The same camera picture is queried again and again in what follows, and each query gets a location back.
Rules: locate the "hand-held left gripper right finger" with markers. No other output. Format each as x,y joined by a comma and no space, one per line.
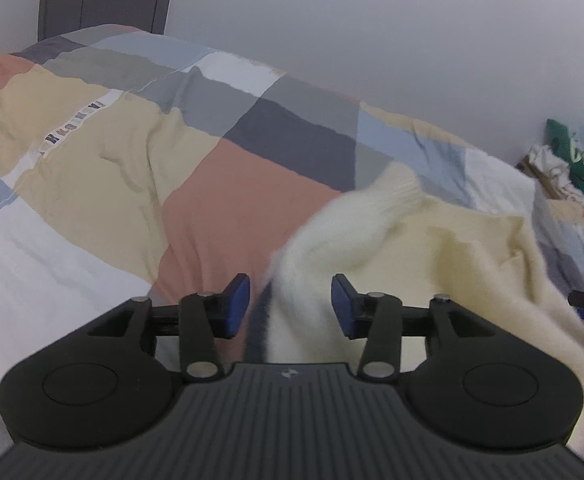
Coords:
343,306

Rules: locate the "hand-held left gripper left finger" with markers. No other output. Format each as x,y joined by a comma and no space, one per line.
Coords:
237,306

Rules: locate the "cream and blue sweater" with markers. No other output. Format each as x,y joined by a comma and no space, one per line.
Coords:
471,260

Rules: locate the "white crumpled cloth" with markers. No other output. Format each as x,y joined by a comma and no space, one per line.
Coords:
546,160

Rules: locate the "patchwork bed cover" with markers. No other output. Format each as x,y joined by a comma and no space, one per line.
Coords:
122,170

